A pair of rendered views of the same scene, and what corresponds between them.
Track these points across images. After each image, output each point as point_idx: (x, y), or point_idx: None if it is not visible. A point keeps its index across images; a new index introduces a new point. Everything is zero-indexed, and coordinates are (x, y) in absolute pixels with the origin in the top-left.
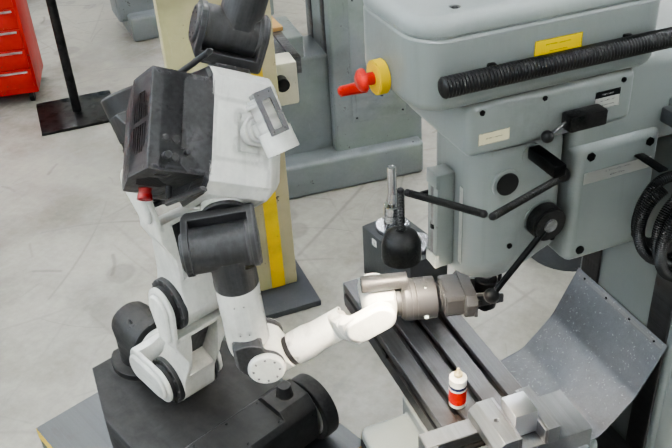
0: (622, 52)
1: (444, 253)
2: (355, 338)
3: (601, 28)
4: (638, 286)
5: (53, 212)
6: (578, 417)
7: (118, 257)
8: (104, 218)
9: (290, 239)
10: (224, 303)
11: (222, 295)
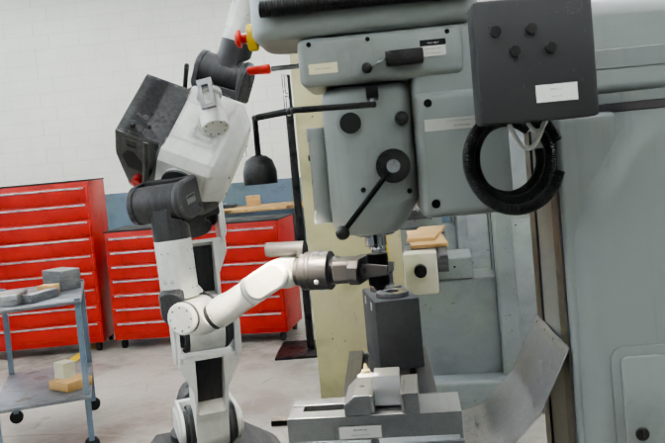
0: None
1: (322, 209)
2: (251, 294)
3: None
4: (555, 297)
5: (249, 404)
6: (455, 404)
7: (279, 437)
8: (285, 412)
9: None
10: (155, 250)
11: (154, 241)
